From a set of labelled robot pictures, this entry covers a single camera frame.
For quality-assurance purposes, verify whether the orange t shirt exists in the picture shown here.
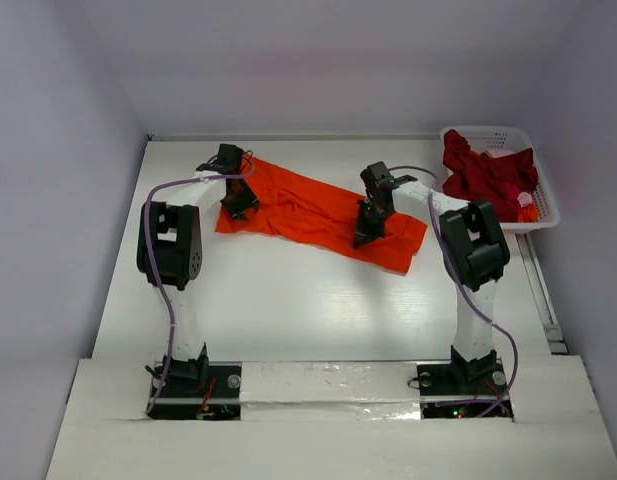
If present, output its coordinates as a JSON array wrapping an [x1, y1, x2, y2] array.
[[215, 157, 427, 274]]

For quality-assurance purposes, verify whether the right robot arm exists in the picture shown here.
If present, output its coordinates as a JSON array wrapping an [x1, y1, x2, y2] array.
[[353, 162, 510, 398]]

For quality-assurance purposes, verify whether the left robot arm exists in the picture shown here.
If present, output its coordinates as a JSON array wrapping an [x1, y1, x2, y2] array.
[[136, 144, 260, 396]]

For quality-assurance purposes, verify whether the dark red t shirt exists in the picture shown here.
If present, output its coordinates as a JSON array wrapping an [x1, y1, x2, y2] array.
[[442, 129, 539, 223]]

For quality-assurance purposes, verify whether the white plastic basket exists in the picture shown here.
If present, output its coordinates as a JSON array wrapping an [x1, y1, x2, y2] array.
[[440, 126, 560, 233]]

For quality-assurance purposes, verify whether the pink garment in basket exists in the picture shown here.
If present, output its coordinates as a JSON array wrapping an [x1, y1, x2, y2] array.
[[481, 148, 538, 222]]

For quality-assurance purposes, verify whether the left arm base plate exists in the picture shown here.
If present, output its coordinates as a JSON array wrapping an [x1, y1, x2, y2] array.
[[147, 363, 242, 421]]

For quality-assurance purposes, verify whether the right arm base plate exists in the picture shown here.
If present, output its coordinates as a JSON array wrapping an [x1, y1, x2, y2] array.
[[408, 361, 514, 419]]

